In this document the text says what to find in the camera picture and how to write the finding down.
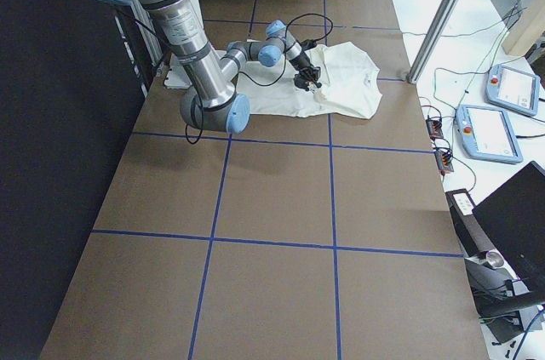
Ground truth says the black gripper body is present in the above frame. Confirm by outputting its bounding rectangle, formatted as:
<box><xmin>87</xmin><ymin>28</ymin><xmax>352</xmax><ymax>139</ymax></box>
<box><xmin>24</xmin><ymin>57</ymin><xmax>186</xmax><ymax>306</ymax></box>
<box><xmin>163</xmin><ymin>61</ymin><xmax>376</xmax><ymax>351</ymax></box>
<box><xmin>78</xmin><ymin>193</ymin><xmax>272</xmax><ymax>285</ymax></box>
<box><xmin>293</xmin><ymin>65</ymin><xmax>320</xmax><ymax>89</ymax></box>

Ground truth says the cream long-sleeve printed shirt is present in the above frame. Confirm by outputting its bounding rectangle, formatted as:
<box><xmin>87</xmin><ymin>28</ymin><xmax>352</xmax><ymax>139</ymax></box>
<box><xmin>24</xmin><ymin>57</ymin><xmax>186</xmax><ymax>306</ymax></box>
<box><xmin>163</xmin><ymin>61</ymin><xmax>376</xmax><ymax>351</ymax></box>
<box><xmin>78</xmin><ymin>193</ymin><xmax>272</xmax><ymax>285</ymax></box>
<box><xmin>237</xmin><ymin>42</ymin><xmax>382</xmax><ymax>119</ymax></box>

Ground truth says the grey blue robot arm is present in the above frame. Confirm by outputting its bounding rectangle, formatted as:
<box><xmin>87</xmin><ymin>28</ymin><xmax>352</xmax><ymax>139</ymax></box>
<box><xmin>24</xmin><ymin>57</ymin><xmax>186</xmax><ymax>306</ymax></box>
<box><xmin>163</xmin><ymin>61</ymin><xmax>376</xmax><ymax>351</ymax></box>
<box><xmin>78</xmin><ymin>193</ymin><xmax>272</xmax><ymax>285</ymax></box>
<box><xmin>99</xmin><ymin>0</ymin><xmax>321</xmax><ymax>134</ymax></box>

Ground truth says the orange black connector box far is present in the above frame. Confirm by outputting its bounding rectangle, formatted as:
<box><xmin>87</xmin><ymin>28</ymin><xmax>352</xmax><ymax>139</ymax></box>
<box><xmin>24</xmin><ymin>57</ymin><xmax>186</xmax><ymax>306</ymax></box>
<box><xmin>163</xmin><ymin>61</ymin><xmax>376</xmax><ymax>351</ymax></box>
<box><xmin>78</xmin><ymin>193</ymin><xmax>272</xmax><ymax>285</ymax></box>
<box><xmin>426</xmin><ymin>117</ymin><xmax>444</xmax><ymax>140</ymax></box>

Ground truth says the orange black connector box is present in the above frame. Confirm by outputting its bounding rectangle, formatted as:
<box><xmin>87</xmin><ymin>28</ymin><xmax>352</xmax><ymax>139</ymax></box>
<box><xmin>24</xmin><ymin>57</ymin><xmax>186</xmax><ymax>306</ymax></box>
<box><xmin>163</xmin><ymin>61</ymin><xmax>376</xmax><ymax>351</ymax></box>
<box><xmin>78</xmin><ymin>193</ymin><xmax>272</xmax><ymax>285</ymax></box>
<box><xmin>426</xmin><ymin>117</ymin><xmax>444</xmax><ymax>140</ymax></box>
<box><xmin>434</xmin><ymin>148</ymin><xmax>454</xmax><ymax>176</ymax></box>

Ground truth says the orange black connector box near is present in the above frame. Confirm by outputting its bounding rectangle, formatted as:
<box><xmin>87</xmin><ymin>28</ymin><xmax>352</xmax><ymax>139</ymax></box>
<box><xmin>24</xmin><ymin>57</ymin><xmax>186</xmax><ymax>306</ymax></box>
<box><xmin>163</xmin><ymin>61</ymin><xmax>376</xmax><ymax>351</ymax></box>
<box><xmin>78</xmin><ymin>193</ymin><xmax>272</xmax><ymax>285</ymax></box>
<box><xmin>434</xmin><ymin>148</ymin><xmax>454</xmax><ymax>176</ymax></box>

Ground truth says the near teach pendant tablet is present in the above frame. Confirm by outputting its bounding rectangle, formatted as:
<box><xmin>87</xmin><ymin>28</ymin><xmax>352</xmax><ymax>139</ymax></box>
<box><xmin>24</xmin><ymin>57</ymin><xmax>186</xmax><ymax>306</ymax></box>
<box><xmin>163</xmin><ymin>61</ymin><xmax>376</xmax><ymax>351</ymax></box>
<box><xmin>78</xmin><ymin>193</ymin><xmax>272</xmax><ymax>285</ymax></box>
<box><xmin>455</xmin><ymin>105</ymin><xmax>523</xmax><ymax>164</ymax></box>

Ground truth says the teach pendant tablet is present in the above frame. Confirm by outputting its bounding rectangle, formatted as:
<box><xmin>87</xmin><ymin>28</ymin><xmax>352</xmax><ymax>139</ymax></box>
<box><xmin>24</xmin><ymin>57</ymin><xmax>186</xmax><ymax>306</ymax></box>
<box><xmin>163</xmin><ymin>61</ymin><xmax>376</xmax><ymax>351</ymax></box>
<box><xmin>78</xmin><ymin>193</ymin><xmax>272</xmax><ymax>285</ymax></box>
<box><xmin>485</xmin><ymin>64</ymin><xmax>541</xmax><ymax>117</ymax></box>
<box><xmin>455</xmin><ymin>105</ymin><xmax>523</xmax><ymax>164</ymax></box>

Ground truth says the far teach pendant tablet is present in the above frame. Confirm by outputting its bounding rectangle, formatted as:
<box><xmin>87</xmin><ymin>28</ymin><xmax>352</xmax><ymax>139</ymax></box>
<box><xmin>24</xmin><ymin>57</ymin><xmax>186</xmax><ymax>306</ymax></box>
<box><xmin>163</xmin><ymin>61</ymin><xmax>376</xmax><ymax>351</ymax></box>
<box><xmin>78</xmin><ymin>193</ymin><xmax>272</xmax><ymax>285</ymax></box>
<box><xmin>485</xmin><ymin>64</ymin><xmax>541</xmax><ymax>117</ymax></box>

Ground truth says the black box with white label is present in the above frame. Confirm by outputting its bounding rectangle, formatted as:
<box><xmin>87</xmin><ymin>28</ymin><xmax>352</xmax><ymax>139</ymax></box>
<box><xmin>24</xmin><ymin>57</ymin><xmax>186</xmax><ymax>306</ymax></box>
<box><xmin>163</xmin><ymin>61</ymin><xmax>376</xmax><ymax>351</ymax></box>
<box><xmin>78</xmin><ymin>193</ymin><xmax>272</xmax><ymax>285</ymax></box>
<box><xmin>445</xmin><ymin>189</ymin><xmax>505</xmax><ymax>270</ymax></box>

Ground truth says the black monitor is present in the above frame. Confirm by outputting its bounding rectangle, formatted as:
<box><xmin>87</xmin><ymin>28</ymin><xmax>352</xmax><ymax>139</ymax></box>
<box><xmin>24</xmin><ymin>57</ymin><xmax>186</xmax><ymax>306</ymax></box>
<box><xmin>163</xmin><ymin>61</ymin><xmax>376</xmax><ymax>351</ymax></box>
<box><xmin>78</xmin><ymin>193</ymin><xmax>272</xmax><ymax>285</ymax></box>
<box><xmin>473</xmin><ymin>161</ymin><xmax>544</xmax><ymax>290</ymax></box>

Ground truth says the aluminium frame post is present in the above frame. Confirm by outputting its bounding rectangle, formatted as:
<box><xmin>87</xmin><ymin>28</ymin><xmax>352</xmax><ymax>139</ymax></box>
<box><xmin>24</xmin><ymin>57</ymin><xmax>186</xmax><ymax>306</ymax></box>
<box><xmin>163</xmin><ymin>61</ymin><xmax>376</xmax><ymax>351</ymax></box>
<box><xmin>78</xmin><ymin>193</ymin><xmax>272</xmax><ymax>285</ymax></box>
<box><xmin>407</xmin><ymin>0</ymin><xmax>458</xmax><ymax>84</ymax></box>

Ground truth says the pendant black cable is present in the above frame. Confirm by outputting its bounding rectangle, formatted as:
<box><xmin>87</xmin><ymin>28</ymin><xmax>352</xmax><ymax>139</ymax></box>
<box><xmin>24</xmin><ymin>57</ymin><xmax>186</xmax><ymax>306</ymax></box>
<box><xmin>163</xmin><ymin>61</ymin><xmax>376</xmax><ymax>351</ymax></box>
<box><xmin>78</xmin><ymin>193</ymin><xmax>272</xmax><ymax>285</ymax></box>
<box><xmin>399</xmin><ymin>0</ymin><xmax>545</xmax><ymax>123</ymax></box>

